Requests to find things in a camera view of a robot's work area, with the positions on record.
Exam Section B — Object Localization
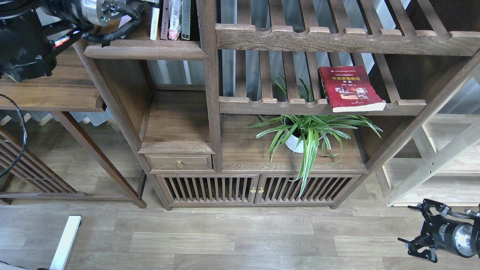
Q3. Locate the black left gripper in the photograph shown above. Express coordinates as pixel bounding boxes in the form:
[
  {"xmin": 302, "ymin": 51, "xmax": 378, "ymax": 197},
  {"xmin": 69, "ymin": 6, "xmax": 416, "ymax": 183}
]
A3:
[{"xmin": 81, "ymin": 0, "xmax": 162, "ymax": 26}]

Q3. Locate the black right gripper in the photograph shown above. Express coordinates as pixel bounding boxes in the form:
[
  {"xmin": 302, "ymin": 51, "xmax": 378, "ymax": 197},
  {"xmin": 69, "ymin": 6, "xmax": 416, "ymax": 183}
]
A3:
[{"xmin": 397, "ymin": 199, "xmax": 477, "ymax": 263}]

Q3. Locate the white book green cover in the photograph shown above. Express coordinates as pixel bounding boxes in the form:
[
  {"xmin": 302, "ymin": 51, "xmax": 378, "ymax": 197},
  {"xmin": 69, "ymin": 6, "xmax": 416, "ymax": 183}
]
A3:
[{"xmin": 150, "ymin": 7, "xmax": 161, "ymax": 41}]

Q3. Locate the red book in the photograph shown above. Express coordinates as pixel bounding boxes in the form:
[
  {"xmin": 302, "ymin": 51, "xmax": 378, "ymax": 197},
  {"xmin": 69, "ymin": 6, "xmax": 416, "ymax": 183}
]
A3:
[{"xmin": 318, "ymin": 66, "xmax": 386, "ymax": 113}]

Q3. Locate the white book pink cover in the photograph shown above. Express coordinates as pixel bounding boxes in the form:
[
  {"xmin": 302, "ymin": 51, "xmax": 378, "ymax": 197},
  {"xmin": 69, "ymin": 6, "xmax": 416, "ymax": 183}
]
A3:
[{"xmin": 118, "ymin": 15, "xmax": 132, "ymax": 29}]

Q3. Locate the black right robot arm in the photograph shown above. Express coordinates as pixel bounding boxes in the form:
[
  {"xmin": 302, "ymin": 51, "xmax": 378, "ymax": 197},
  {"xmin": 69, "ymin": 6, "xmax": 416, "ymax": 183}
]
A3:
[{"xmin": 398, "ymin": 198, "xmax": 480, "ymax": 263}]

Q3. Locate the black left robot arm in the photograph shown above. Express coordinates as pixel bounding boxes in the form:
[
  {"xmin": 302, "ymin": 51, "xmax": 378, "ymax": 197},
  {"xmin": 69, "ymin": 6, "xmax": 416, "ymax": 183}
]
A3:
[{"xmin": 0, "ymin": 0, "xmax": 145, "ymax": 83}]

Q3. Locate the pink spine upright book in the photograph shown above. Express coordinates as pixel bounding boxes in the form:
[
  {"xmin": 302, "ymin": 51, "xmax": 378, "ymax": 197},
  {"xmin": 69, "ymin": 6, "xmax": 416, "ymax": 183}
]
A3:
[{"xmin": 160, "ymin": 0, "xmax": 170, "ymax": 40}]

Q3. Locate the plastic wrapped white book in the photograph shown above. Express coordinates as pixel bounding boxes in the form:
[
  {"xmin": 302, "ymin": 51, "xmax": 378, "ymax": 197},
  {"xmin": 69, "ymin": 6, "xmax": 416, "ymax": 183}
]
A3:
[{"xmin": 168, "ymin": 0, "xmax": 182, "ymax": 41}]

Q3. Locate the dark green upright book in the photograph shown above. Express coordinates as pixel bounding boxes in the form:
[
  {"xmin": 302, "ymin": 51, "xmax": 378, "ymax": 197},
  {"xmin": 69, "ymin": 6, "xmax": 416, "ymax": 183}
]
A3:
[{"xmin": 181, "ymin": 0, "xmax": 200, "ymax": 41}]

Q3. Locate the white plant pot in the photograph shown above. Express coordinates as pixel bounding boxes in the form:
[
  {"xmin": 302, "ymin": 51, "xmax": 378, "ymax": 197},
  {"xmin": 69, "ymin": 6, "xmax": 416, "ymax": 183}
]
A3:
[{"xmin": 283, "ymin": 117, "xmax": 323, "ymax": 155}]

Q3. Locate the green spider plant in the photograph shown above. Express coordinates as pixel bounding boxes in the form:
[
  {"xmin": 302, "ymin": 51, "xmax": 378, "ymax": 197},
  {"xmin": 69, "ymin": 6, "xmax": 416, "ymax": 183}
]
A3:
[{"xmin": 242, "ymin": 73, "xmax": 383, "ymax": 197}]

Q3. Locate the dark wooden bookshelf cabinet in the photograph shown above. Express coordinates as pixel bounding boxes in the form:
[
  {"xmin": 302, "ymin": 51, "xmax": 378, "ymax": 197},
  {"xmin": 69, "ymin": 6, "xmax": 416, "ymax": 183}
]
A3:
[{"xmin": 74, "ymin": 0, "xmax": 479, "ymax": 210}]

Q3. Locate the white metal leg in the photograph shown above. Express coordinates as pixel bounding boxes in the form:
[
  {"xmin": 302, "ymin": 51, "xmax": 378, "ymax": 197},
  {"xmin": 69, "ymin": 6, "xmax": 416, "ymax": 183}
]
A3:
[{"xmin": 49, "ymin": 215, "xmax": 82, "ymax": 270}]

